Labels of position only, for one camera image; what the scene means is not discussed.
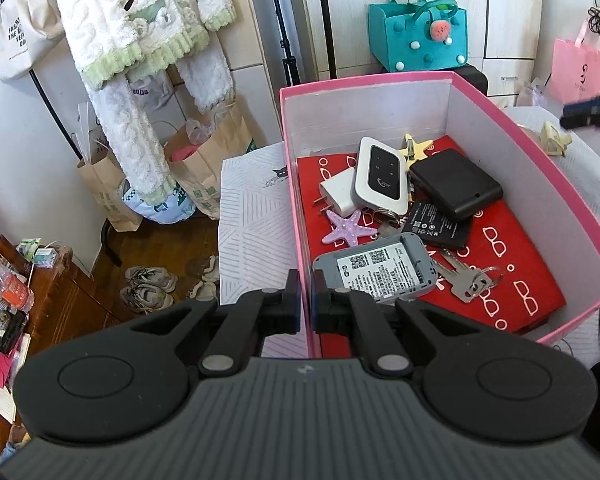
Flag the white fluffy pajama top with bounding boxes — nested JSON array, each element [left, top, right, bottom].
[[49, 0, 237, 92]]

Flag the grey open-backed router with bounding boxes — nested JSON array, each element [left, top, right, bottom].
[[312, 232, 439, 307]]

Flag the white charger plug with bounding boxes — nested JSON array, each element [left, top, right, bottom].
[[312, 166, 362, 217]]

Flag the pink cardboard box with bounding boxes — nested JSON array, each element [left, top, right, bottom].
[[279, 71, 600, 362]]

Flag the pink shopping bag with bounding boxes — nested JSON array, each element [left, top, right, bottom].
[[551, 16, 600, 104]]

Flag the teal felt handbag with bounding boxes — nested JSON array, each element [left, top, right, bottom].
[[368, 0, 469, 74]]

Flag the beige slipper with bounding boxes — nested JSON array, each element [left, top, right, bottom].
[[199, 254, 222, 284], [188, 280, 221, 303]]

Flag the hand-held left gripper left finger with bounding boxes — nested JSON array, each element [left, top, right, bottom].
[[127, 269, 301, 378]]

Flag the white fluffy pajama pants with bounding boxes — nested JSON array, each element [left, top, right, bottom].
[[84, 46, 237, 212]]

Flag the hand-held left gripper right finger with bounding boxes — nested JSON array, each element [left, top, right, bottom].
[[311, 269, 484, 378]]

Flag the grey sneaker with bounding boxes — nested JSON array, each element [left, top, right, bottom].
[[124, 265, 178, 293], [119, 283, 176, 314]]

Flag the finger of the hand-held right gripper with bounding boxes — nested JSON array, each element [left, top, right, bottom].
[[564, 89, 600, 113], [560, 111, 600, 134]]

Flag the blue and white patterned bag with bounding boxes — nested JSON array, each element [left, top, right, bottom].
[[119, 179, 197, 226]]

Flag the orange drink bottle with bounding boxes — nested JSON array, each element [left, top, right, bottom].
[[0, 254, 36, 312]]

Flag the yellow starfish hair clip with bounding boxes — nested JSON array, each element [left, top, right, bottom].
[[398, 133, 435, 162]]

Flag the red printed cloth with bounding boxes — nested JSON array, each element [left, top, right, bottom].
[[296, 135, 567, 336]]

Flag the green and white small boxes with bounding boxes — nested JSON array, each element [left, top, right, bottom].
[[16, 236, 62, 269]]

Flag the silver keys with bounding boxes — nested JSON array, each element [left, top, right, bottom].
[[431, 249, 504, 304]]

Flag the black tripod stand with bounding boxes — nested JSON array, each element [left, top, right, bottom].
[[264, 0, 339, 87]]

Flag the white plastic bag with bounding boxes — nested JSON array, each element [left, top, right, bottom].
[[126, 72, 177, 127]]

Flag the white pocket router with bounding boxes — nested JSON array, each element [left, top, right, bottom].
[[353, 136, 412, 216]]

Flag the small brown paper bag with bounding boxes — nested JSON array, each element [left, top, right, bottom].
[[76, 149, 144, 234]]

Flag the black garment rack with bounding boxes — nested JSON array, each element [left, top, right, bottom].
[[0, 0, 125, 267]]

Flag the cream canvas tote bag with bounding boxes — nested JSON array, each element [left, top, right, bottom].
[[0, 0, 67, 82]]

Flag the clear crumpled plastic bag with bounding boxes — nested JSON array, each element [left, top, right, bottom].
[[516, 76, 547, 109]]

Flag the large brown paper bag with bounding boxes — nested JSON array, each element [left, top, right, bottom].
[[164, 99, 256, 220]]

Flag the black battery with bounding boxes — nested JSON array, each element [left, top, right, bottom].
[[401, 199, 474, 250]]

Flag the wooden cabinet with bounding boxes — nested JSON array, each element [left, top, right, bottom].
[[0, 214, 136, 466]]

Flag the purple starfish hair clip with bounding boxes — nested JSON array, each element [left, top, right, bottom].
[[322, 208, 382, 247]]

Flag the black rectangular case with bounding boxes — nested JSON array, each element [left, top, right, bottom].
[[408, 147, 504, 222]]

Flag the cream hair claw clip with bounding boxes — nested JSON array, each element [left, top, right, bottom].
[[538, 120, 574, 157]]

